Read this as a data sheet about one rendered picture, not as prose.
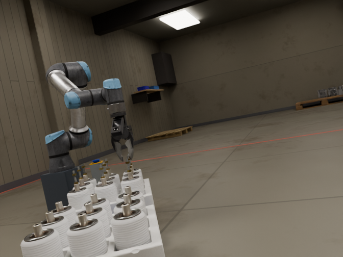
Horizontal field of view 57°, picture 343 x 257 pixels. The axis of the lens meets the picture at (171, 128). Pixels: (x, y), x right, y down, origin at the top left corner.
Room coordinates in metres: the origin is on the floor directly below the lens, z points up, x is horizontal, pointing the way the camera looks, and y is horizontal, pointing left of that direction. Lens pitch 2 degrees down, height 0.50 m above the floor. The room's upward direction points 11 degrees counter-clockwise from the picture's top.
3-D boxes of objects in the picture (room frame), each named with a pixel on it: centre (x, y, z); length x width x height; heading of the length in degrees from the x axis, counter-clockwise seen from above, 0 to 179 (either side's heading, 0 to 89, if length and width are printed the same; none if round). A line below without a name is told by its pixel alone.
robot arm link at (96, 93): (1.49, 0.29, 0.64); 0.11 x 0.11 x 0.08; 33
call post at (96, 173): (1.79, 0.46, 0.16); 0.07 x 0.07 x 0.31; 6
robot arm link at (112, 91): (1.42, 0.22, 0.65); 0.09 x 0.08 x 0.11; 33
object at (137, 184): (1.40, 0.22, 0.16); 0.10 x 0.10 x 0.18
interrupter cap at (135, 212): (0.85, 0.16, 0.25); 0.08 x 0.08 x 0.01
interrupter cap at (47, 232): (0.83, 0.40, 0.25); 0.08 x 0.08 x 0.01
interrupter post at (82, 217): (0.84, 0.28, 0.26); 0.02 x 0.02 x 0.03
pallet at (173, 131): (7.53, 0.04, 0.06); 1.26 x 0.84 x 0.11; 159
